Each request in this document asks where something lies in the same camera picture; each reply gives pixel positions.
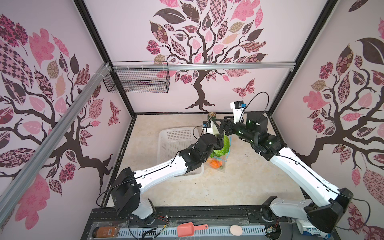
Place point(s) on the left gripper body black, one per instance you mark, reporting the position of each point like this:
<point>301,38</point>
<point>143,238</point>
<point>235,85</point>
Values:
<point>218,145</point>

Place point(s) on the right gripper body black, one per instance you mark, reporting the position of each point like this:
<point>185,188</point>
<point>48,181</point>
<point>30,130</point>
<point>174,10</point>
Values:
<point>239,129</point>

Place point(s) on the clear zip top bag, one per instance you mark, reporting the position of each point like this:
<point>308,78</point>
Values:
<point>221,155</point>

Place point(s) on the orange pumpkin toy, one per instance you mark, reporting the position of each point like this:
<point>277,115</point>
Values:
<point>215,164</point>

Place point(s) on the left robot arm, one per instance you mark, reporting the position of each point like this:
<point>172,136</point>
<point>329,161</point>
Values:
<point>129,185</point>

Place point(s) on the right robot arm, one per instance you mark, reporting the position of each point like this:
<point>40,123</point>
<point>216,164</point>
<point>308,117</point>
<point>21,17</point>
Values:
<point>326,204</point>

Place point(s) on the green beverage can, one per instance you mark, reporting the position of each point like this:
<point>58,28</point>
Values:
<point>211,116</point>

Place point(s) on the pink plastic scoop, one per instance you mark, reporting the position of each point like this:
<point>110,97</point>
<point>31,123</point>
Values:
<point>189,229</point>

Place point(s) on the beige oval sponge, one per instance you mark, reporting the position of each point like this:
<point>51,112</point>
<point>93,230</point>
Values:
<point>236,230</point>

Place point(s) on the white blue yogurt cup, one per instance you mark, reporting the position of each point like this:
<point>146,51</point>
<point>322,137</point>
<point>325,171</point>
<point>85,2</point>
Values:
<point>308,229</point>

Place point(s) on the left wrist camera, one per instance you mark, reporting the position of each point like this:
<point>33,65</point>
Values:
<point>211,127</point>

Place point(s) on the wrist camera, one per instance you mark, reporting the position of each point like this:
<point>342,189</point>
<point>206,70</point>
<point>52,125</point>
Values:
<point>238,108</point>
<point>211,127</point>

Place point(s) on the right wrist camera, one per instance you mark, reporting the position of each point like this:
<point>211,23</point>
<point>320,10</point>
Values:
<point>238,108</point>

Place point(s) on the aluminium rail back wall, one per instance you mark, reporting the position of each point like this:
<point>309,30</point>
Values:
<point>212,66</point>

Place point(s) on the aluminium rail wall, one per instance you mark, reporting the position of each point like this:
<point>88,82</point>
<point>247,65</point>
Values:
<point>212,66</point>
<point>24,179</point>

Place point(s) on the black wire wall basket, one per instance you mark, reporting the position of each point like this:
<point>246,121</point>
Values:
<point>138,77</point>

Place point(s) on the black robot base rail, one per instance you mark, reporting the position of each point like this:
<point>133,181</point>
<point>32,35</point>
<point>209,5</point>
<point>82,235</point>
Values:
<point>218,218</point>

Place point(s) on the aluminium rail left wall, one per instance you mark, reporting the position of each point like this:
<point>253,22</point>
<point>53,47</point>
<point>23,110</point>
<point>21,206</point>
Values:
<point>24,179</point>

